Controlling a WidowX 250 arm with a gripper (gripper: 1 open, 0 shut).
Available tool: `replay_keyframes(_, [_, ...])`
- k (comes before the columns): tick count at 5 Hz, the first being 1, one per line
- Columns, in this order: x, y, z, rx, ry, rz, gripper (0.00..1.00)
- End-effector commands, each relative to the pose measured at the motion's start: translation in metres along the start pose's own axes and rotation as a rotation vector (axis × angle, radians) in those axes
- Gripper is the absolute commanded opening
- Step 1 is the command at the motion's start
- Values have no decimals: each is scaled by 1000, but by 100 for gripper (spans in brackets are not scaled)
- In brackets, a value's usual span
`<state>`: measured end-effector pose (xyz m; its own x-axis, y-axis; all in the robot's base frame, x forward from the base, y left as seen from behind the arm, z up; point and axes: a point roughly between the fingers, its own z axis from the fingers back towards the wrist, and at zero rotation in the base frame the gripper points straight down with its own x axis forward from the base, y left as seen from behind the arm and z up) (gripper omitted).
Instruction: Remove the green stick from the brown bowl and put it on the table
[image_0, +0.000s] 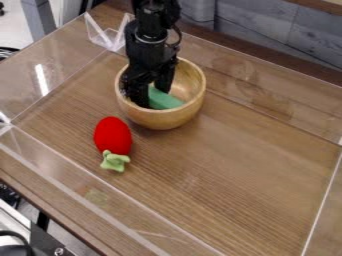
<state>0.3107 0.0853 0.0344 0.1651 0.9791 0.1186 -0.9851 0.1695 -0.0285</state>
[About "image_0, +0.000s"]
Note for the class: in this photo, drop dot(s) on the red plush strawberry toy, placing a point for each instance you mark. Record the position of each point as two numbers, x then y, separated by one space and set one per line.
112 140

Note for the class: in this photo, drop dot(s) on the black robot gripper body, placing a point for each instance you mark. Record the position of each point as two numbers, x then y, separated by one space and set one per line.
149 54

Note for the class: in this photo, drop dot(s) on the green rectangular block stick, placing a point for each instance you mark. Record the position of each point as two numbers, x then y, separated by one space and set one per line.
161 100

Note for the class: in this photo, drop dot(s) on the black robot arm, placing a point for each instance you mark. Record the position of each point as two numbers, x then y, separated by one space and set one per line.
155 14

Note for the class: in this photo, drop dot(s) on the black table clamp mount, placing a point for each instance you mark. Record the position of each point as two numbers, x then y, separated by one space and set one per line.
44 244

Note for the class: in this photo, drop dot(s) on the clear acrylic enclosure wall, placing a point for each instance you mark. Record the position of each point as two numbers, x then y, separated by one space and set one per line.
241 183

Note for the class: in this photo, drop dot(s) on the light brown wooden bowl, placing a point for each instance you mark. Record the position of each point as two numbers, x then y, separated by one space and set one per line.
175 115

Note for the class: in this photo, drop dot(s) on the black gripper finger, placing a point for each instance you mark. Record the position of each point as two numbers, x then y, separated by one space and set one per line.
165 78
138 94

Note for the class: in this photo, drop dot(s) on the grey cabinet leg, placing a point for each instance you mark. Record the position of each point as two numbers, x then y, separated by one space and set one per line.
39 17

